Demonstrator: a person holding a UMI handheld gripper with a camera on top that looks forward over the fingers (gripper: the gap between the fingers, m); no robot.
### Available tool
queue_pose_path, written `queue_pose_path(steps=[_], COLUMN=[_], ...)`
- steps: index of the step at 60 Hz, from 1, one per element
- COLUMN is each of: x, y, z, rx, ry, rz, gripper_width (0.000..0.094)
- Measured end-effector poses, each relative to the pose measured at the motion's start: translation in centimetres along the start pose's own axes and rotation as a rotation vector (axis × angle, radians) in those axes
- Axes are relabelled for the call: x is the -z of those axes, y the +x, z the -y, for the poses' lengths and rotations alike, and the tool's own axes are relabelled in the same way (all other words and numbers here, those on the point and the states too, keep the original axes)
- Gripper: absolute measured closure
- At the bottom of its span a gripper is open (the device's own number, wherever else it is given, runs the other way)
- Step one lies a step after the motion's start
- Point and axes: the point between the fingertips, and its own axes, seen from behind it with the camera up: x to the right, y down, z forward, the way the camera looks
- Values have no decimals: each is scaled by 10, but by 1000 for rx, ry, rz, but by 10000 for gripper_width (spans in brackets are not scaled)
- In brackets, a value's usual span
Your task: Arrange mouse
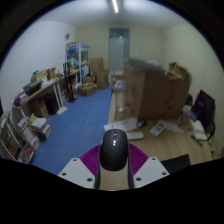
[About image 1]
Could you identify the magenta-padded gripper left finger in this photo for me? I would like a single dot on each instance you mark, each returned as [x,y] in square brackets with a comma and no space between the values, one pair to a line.
[75,171]

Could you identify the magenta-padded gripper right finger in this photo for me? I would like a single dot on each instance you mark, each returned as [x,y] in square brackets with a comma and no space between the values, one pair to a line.
[148,170]

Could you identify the black computer mouse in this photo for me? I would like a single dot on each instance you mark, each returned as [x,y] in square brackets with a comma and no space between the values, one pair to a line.
[114,151]

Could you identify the black mouse pad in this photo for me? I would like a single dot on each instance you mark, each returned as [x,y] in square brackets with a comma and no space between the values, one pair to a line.
[176,164]

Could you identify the white handheld device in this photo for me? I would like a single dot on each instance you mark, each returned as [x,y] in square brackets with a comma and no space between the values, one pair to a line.
[157,128]

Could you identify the plain grey paper sheet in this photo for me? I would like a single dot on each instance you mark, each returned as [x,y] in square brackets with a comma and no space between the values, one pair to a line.
[175,126]

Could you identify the white paper sheet with writing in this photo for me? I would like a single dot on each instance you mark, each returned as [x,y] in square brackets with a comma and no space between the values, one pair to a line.
[120,125]

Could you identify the black pen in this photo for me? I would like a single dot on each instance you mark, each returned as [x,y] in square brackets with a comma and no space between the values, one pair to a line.
[196,140]

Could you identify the white open notebook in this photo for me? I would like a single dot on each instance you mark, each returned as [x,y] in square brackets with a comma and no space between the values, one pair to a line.
[199,130]

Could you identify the black chair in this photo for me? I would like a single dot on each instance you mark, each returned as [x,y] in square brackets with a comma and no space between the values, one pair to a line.
[211,128]

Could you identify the large cardboard box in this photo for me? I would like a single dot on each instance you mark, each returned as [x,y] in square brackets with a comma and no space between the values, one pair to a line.
[156,93]

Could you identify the clear plastic jar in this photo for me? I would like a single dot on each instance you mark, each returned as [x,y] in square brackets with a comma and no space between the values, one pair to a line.
[121,96]

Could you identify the black monitor screen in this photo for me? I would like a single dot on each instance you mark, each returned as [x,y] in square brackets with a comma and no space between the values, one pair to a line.
[204,108]

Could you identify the open cardboard box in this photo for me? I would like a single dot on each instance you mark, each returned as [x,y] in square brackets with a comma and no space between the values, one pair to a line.
[87,89]

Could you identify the black floor stand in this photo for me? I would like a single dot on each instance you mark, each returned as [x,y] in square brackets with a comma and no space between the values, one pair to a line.
[69,83]

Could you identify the wooden side desk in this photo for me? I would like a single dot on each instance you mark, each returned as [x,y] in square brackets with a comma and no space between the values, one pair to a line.
[40,90]

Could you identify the stacked cardboard boxes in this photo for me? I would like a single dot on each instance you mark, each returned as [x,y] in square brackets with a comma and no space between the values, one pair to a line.
[98,71]

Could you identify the small cardboard box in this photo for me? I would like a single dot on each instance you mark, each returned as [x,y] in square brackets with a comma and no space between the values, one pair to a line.
[176,70]

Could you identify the blue white display cabinet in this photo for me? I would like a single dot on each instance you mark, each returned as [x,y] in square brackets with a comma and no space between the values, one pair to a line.
[76,60]

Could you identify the frosted glass door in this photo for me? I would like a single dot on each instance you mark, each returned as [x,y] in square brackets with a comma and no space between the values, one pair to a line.
[118,50]

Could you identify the ceiling light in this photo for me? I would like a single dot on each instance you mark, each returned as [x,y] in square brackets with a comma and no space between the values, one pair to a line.
[115,6]

